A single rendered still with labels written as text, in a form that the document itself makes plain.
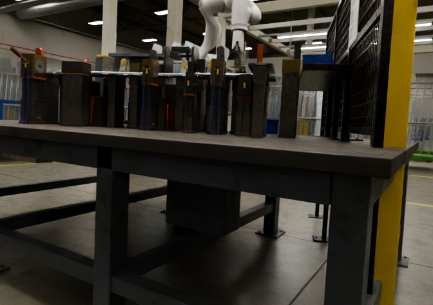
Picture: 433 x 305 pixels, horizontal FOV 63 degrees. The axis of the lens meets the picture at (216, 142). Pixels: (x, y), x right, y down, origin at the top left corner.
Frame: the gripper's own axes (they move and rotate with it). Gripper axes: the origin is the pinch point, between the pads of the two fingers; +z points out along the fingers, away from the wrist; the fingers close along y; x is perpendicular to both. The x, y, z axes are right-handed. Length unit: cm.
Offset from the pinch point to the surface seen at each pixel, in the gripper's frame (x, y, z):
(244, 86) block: 7.3, 24.1, 14.9
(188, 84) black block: -19.9, 20.9, 14.6
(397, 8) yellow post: 61, 53, -9
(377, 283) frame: 61, 56, 85
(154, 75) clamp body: -37.8, 19.3, 10.4
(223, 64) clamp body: -2.9, 24.0, 5.2
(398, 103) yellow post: 64, 53, 23
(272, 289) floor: 25, 22, 107
